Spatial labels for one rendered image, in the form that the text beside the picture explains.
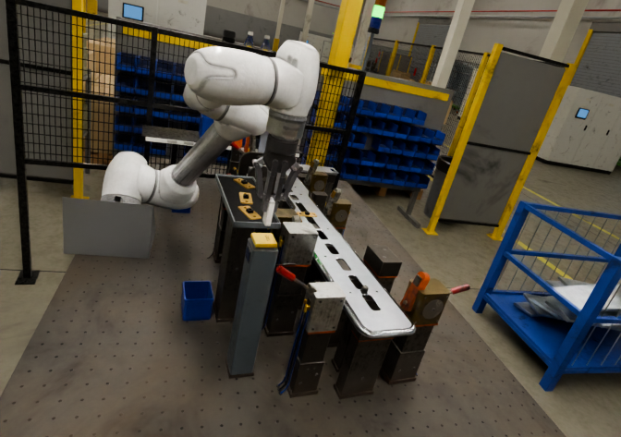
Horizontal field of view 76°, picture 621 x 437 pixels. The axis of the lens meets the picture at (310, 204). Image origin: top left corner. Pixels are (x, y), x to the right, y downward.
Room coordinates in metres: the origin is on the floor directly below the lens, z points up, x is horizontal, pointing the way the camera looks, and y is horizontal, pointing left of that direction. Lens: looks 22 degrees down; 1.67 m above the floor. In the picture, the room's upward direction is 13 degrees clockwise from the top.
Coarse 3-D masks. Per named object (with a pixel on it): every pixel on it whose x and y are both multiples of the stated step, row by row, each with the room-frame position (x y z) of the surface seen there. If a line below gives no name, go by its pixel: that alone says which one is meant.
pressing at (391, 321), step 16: (304, 192) 1.78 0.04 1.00; (320, 224) 1.47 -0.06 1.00; (320, 240) 1.33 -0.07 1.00; (336, 240) 1.36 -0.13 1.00; (320, 256) 1.21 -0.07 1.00; (336, 256) 1.24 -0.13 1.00; (352, 256) 1.26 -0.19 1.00; (336, 272) 1.13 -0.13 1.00; (352, 272) 1.16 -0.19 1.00; (368, 272) 1.18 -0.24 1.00; (352, 288) 1.06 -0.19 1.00; (384, 288) 1.11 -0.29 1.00; (352, 304) 0.98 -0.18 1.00; (384, 304) 1.01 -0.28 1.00; (352, 320) 0.91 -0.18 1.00; (368, 320) 0.92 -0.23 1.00; (384, 320) 0.94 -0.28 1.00; (400, 320) 0.96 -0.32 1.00; (368, 336) 0.86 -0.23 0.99; (384, 336) 0.88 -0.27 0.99
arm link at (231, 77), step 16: (208, 48) 0.81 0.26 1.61; (224, 48) 0.82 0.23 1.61; (192, 64) 0.79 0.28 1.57; (208, 64) 0.78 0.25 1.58; (224, 64) 0.79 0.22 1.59; (240, 64) 0.81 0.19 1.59; (256, 64) 0.83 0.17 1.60; (272, 64) 0.87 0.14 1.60; (192, 80) 0.78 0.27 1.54; (208, 80) 0.77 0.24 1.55; (224, 80) 0.78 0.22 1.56; (240, 80) 0.80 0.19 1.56; (256, 80) 0.82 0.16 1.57; (272, 80) 0.85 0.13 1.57; (208, 96) 0.79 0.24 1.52; (224, 96) 0.79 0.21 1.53; (240, 96) 0.81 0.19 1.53; (256, 96) 0.83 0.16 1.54
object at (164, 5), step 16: (112, 0) 7.33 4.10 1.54; (128, 0) 7.42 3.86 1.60; (144, 0) 7.50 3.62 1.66; (160, 0) 7.58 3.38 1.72; (176, 0) 7.67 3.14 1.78; (192, 0) 7.76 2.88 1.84; (112, 16) 7.34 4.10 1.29; (128, 16) 7.40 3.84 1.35; (144, 16) 7.51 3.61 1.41; (160, 16) 7.59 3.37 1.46; (176, 16) 7.67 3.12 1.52; (192, 16) 7.77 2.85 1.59; (112, 32) 7.34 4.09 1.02; (192, 32) 7.78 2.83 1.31
